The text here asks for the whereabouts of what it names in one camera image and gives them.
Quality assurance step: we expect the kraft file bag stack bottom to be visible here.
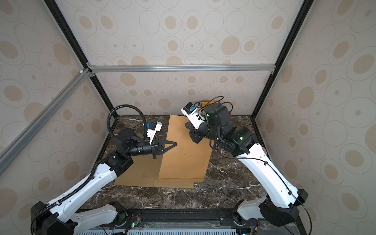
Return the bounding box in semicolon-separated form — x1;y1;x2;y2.
159;115;212;182

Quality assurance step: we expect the kraft file bag stack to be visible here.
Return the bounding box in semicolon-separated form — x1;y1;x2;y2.
159;115;212;182
153;179;195;189

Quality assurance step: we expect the kraft file bag stack top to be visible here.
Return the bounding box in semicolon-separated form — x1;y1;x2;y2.
153;179;195;189

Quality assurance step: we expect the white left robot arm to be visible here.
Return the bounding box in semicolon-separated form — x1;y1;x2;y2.
30;128;177;235

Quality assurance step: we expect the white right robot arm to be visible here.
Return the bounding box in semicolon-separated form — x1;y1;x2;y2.
181;102;308;227

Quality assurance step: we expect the red toaster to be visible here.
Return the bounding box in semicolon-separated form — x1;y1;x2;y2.
194;101;215;108

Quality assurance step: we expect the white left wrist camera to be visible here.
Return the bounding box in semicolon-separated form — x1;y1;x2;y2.
146;121;162;144

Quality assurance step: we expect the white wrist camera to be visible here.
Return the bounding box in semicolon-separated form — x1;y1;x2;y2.
181;102;205;130
146;121;162;144

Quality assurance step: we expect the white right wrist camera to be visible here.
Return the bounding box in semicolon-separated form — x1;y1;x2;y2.
181;102;205;130

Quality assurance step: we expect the black corrugated cable conduit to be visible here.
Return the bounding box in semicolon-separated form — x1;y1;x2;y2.
106;104;147;139

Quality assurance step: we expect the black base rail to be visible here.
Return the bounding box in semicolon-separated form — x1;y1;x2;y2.
100;209;259;234

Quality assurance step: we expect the aluminium rail back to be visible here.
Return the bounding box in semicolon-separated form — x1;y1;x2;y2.
89;64;276;73

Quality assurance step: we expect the aluminium rail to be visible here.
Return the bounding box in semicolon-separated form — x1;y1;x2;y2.
89;64;276;73
1;68;90;173

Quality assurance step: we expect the aluminium rail left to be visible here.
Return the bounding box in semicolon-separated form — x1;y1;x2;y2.
1;68;90;173

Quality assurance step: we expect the black corner frame post right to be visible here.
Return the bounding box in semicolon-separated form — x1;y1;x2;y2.
251;0;314;120

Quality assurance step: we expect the black corner frame post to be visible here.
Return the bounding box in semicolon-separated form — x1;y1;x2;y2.
43;0;114;111
251;0;314;120

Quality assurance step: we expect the black corner frame post left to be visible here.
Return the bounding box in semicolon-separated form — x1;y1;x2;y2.
43;0;114;111

